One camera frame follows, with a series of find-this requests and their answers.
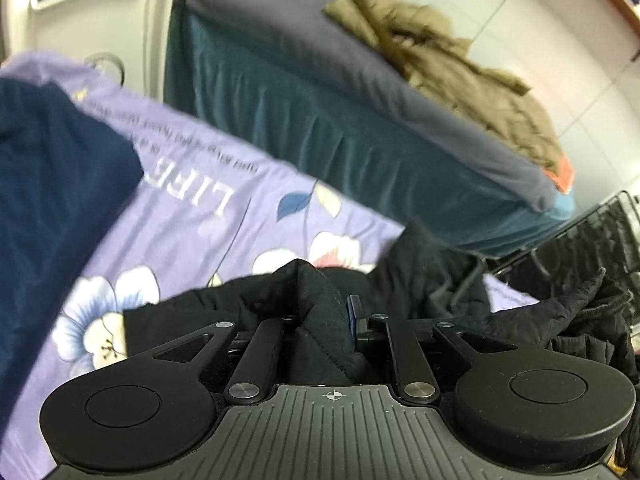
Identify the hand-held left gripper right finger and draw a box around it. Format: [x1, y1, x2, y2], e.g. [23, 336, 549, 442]
[346, 295, 519, 404]

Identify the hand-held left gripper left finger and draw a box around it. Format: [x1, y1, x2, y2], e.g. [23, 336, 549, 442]
[152, 314, 300, 404]

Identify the black quilted jacket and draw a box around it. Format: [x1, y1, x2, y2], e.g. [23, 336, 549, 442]
[122, 217, 640, 466]

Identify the purple floral bedsheet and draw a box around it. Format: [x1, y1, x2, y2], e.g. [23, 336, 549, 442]
[0, 52, 542, 480]

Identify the bed with teal skirt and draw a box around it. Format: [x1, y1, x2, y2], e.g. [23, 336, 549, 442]
[165, 0, 577, 260]

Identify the black metal rack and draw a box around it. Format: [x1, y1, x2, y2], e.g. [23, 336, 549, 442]
[492, 189, 640, 288]

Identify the orange cloth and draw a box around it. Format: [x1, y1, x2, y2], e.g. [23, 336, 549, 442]
[542, 154, 577, 197]

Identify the navy blue cloth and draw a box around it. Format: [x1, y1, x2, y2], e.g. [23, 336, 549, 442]
[0, 77, 144, 413]

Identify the khaki jacket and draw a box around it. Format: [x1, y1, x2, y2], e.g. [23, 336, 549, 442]
[322, 0, 564, 175]

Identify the white appliance with buttons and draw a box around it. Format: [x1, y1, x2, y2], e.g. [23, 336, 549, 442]
[0, 0, 188, 107]

